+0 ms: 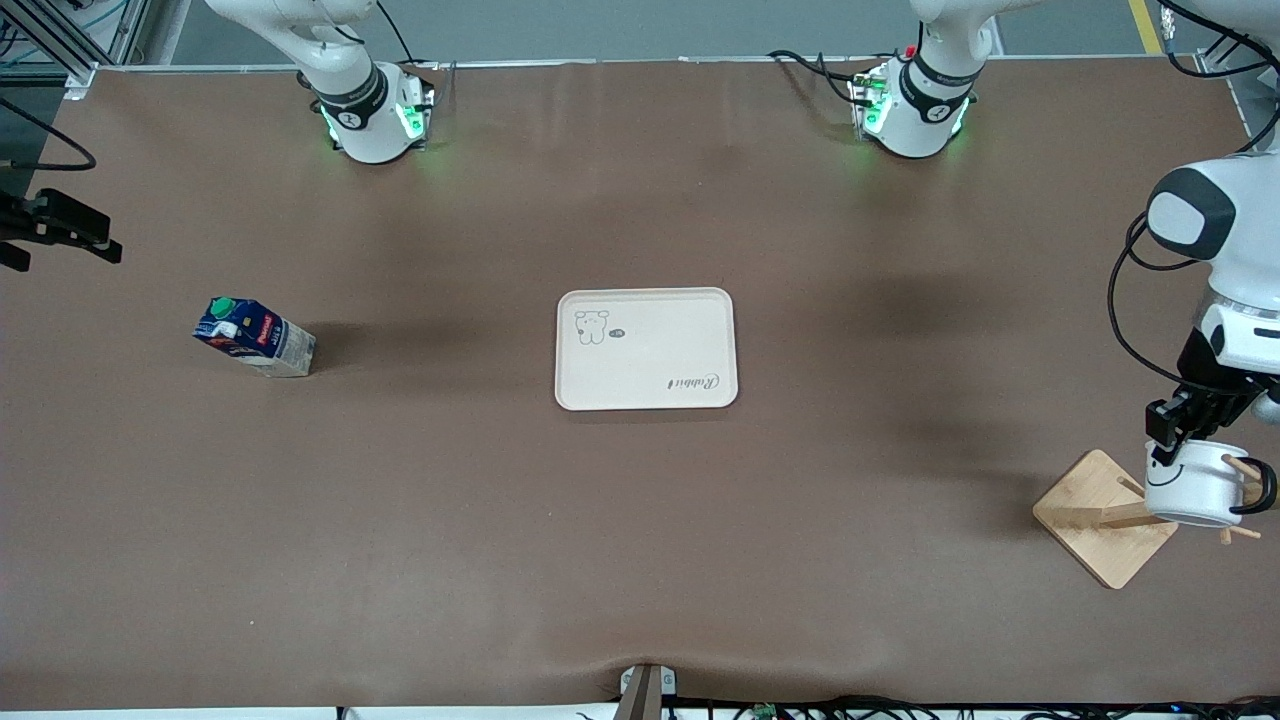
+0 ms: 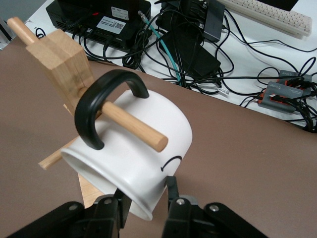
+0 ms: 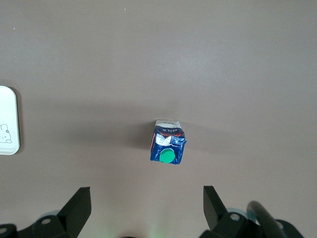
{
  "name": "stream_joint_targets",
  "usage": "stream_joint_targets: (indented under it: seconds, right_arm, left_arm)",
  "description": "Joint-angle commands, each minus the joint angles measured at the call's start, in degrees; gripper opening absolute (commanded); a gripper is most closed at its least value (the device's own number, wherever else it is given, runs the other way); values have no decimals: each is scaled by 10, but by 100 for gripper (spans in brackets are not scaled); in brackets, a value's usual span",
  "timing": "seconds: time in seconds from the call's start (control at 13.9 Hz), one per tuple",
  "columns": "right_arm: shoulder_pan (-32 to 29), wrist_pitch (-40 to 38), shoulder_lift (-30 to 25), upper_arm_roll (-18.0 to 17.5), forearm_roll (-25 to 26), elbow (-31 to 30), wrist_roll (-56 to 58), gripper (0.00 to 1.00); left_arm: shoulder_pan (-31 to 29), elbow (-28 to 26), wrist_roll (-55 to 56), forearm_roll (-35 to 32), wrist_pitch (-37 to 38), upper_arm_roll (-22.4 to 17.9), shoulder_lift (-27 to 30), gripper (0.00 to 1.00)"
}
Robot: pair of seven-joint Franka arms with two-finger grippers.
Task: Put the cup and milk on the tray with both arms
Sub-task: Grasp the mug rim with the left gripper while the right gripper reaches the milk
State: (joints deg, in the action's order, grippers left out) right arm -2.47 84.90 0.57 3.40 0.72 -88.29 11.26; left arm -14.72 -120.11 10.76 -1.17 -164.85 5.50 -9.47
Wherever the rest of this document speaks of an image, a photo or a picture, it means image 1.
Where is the blue milk carton green cap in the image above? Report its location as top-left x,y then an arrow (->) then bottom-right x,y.
192,296 -> 318,379

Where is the wooden cup rack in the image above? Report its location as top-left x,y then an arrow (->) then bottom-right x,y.
1032,449 -> 1266,590

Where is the cream rectangular tray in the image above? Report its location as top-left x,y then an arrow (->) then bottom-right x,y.
554,287 -> 740,412

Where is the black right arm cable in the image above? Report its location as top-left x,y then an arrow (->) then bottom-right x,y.
0,96 -> 98,172

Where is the aluminium frame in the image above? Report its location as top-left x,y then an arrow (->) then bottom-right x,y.
1193,40 -> 1280,151
0,0 -> 151,101

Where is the looped black cable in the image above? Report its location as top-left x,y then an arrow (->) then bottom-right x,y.
1158,0 -> 1280,81

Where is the black right base cable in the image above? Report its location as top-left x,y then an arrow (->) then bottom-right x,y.
375,0 -> 443,73

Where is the black base cable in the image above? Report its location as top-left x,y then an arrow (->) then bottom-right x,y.
768,48 -> 873,107
375,0 -> 443,73

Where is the black left base cable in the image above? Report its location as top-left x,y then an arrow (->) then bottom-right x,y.
768,48 -> 873,107

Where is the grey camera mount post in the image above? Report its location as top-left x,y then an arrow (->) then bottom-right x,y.
613,663 -> 679,720

